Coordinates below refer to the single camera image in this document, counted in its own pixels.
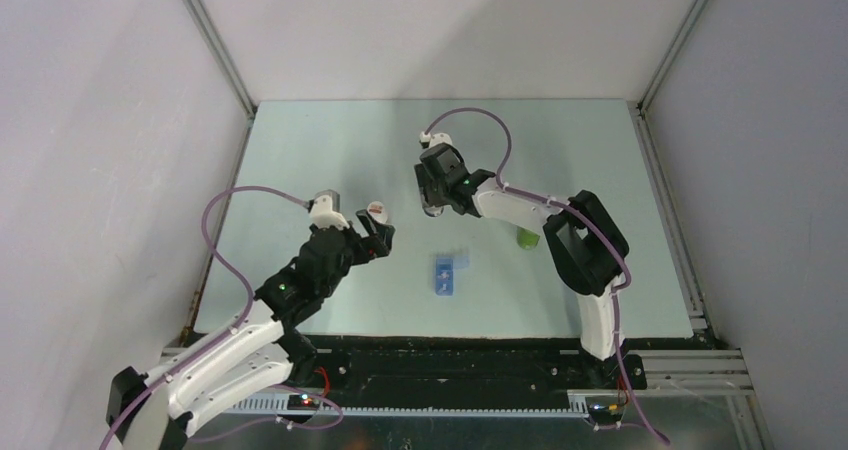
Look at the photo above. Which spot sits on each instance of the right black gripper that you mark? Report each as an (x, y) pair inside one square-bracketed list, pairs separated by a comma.
[(424, 180)]

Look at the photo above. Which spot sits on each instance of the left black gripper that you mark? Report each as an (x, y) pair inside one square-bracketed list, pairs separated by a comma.
[(371, 246)]

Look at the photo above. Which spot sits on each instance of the white bottle orange label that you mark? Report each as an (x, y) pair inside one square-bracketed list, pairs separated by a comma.
[(378, 212)]

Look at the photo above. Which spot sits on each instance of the white pill bottle blue label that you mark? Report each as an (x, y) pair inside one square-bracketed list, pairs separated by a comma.
[(433, 211)]

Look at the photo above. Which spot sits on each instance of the blue pill organizer box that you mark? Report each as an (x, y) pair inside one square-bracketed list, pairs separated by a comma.
[(445, 267)]

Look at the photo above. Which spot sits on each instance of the green pill bottle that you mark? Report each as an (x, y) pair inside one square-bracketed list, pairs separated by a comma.
[(527, 239)]

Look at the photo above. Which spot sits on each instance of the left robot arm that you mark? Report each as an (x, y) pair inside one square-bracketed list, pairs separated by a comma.
[(258, 348)]

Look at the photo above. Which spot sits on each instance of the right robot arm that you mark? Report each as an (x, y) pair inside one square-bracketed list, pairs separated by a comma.
[(586, 246)]

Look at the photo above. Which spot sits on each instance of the left control board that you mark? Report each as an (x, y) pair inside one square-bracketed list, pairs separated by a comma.
[(304, 402)]

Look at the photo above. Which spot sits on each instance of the control board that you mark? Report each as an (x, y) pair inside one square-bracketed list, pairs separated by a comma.
[(605, 409), (304, 402)]

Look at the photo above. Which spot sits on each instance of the right control board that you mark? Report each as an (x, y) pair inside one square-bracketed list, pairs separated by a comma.
[(605, 409)]

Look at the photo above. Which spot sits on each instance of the left aluminium frame post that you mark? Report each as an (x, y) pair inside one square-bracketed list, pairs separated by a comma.
[(217, 47)]

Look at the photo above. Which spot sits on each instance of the aluminium frame post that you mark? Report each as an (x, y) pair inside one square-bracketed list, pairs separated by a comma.
[(217, 47), (679, 39)]

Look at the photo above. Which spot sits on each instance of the right aluminium frame post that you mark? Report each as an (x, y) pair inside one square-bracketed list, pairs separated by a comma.
[(679, 39)]

